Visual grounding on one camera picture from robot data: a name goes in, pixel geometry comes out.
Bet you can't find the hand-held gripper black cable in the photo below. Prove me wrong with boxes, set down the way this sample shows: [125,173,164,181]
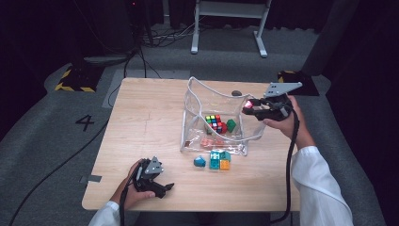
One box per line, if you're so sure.
[118,166,142,226]
[269,107,301,225]

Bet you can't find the thin black floor cable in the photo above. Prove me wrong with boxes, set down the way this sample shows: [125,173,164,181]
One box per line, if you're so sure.
[137,46,163,79]

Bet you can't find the bundle of floor cables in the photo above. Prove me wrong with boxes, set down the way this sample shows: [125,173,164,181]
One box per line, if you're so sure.
[140,23,201,48]

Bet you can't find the grey column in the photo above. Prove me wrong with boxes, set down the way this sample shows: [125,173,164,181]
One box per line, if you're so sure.
[301,0,360,76]

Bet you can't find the long black floor cable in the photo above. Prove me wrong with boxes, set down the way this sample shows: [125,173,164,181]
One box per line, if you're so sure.
[8,119,111,226]

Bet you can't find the white metal stand frame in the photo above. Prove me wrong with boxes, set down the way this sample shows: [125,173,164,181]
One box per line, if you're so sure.
[190,0,273,59]

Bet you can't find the grey tape piece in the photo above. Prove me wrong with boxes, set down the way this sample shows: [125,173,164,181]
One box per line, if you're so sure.
[79,174,103,184]

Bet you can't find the clear plastic bag white trim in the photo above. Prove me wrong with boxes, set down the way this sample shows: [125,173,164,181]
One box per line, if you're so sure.
[179,75,268,157]

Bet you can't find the curved black floor cable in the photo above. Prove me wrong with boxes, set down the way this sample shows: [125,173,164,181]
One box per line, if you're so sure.
[107,46,139,109]

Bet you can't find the black equipment tower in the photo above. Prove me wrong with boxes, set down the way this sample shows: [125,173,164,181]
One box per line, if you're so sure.
[125,0,154,48]

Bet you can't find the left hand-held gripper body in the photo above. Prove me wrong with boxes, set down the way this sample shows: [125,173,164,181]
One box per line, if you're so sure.
[134,155,168,193]

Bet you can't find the person's left hand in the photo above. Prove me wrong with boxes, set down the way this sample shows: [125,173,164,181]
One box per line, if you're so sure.
[110,159,156,211]

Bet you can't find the person's dark lap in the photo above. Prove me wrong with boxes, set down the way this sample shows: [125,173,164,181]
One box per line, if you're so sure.
[135,212,271,226]

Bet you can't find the person's right hand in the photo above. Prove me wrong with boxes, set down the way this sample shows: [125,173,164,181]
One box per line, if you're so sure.
[263,95,316,151]

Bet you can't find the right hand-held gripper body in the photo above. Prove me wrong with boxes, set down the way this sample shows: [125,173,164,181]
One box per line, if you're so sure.
[255,82,304,122]

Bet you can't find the salmon toy block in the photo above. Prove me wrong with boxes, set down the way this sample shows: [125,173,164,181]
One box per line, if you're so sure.
[200,137,215,150]

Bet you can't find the right hand-held gripper black cable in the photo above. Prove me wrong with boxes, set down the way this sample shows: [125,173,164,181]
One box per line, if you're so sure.
[269,107,301,225]

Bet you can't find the blue toy block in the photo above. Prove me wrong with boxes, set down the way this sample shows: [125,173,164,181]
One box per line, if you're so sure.
[193,155,207,169]

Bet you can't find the multicoloured puzzle cube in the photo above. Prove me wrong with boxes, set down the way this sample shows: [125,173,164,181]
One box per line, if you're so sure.
[204,114,223,136]

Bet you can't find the left hand-held gripper black cable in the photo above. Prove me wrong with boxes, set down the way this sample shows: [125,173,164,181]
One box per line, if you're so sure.
[118,166,142,226]

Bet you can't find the black yellow striped base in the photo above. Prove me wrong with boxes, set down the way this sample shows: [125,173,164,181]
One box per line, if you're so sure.
[277,70,320,97]
[55,62,106,93]

